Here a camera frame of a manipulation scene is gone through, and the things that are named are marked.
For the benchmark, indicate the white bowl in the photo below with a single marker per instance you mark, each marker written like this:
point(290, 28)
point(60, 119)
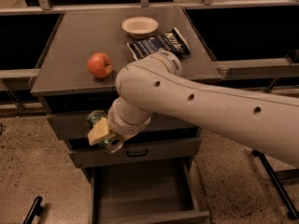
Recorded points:
point(139, 27)

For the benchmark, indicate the middle drawer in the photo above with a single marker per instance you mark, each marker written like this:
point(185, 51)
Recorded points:
point(150, 151)

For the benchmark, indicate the blue chip bag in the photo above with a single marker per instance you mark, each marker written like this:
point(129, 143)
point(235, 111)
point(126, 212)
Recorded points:
point(172, 41)

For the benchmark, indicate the metal railing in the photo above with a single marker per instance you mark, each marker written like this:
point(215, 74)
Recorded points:
point(19, 73)

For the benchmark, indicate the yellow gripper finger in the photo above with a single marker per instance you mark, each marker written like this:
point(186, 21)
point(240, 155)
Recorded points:
point(100, 133)

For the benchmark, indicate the grey drawer cabinet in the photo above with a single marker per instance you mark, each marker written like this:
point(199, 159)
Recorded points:
point(66, 85)

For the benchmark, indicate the top drawer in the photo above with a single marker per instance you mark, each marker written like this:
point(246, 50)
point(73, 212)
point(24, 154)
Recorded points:
point(73, 125)

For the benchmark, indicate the black base leg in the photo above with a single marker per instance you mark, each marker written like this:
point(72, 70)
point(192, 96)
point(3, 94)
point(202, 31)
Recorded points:
point(277, 177)
point(35, 210)

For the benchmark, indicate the bottom drawer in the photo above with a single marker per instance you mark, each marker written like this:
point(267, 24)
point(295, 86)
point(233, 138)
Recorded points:
point(147, 192)

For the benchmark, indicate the green soda can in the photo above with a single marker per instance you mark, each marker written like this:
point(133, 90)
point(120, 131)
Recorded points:
point(113, 146)

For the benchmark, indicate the black right base leg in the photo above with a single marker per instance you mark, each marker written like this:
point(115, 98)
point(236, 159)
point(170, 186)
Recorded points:
point(277, 177)

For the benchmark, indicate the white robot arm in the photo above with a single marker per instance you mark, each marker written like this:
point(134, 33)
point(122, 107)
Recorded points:
point(265, 122)

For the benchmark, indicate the drawer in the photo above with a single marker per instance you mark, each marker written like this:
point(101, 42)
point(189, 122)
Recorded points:
point(73, 125)
point(150, 151)
point(147, 192)

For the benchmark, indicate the black left base leg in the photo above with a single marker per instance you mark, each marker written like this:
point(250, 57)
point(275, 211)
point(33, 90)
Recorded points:
point(35, 210)

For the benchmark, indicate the red apple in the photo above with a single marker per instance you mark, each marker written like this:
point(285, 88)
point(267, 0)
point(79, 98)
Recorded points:
point(100, 65)

